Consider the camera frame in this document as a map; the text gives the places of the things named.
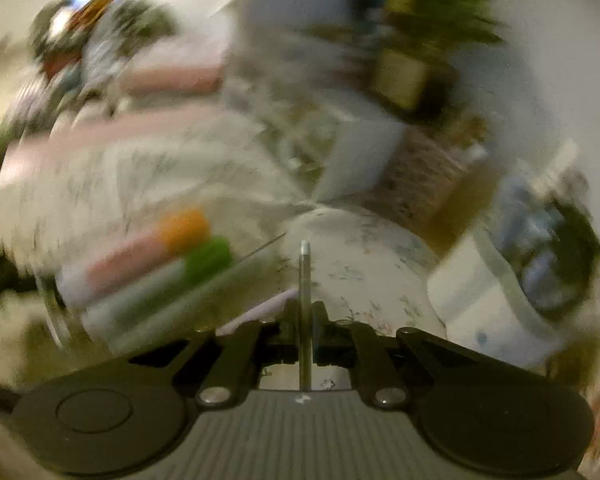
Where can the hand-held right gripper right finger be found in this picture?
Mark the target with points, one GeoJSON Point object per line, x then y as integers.
{"type": "Point", "coordinates": [320, 332]}

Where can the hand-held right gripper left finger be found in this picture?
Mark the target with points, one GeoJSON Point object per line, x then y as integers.
{"type": "Point", "coordinates": [292, 330]}

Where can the thin grey pen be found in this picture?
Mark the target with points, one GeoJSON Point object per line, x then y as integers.
{"type": "Point", "coordinates": [306, 290]}

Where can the pink marker orange cap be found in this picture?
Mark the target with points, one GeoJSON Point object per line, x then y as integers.
{"type": "Point", "coordinates": [145, 252]}

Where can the lilac plastic piece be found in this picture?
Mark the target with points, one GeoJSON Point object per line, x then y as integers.
{"type": "Point", "coordinates": [260, 312]}

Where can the green cap marker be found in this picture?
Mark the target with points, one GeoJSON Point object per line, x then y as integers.
{"type": "Point", "coordinates": [170, 277]}

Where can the white pen holder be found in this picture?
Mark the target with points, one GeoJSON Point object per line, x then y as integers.
{"type": "Point", "coordinates": [495, 305]}

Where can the pink lattice pen holder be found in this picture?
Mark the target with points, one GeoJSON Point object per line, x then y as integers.
{"type": "Point", "coordinates": [425, 180]}

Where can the clear drawer organiser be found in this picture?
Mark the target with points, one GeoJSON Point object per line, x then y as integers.
{"type": "Point", "coordinates": [330, 135]}

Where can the pink flat box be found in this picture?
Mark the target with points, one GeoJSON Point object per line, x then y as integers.
{"type": "Point", "coordinates": [170, 80]}

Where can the white box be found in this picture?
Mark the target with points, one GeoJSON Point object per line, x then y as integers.
{"type": "Point", "coordinates": [300, 5]}

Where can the potted bamboo plant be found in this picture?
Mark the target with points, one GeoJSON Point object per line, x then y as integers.
{"type": "Point", "coordinates": [430, 25]}

